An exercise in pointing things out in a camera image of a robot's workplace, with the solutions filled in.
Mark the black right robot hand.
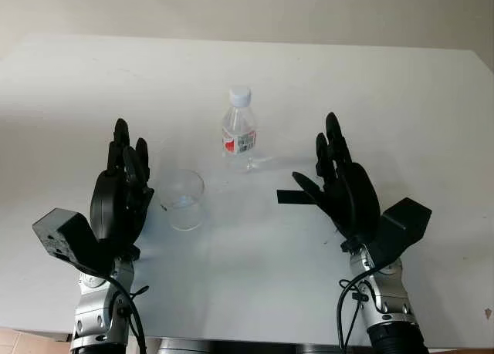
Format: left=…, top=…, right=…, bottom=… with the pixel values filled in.
left=292, top=112, right=383, bottom=251

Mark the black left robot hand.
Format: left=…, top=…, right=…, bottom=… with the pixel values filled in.
left=89, top=117, right=155, bottom=255

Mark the clear plastic water bottle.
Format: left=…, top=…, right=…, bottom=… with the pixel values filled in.
left=221, top=85, right=259, bottom=173

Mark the clear glass cup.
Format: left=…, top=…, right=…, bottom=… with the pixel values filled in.
left=158, top=168, right=206, bottom=232

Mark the black robot torso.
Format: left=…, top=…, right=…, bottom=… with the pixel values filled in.
left=157, top=338, right=343, bottom=354

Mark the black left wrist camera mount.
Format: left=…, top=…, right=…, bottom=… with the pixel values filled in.
left=32, top=208, right=140, bottom=278

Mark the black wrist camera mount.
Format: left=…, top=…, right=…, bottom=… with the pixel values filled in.
left=365, top=197, right=433, bottom=273
left=32, top=208, right=140, bottom=278

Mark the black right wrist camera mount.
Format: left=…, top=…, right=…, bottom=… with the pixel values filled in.
left=365, top=197, right=433, bottom=273

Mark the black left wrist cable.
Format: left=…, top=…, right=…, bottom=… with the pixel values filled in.
left=76, top=264, right=150, bottom=354

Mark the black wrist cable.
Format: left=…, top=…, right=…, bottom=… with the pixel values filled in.
left=76, top=264, right=150, bottom=354
left=336, top=268, right=383, bottom=350

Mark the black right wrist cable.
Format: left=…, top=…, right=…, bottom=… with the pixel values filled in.
left=336, top=268, right=383, bottom=350

